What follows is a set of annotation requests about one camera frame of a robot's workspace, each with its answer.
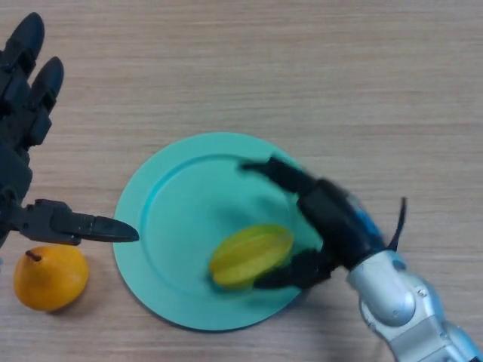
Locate teal round plate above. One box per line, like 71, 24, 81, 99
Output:
112, 131, 321, 333

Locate orange pear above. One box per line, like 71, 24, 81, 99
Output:
14, 245, 90, 312

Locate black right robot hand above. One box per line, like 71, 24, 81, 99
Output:
240, 156, 386, 290

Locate yellow starfruit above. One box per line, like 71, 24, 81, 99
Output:
208, 223, 294, 290

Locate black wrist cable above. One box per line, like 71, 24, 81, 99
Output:
387, 196, 408, 253

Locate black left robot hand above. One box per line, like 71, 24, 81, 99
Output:
0, 12, 140, 250

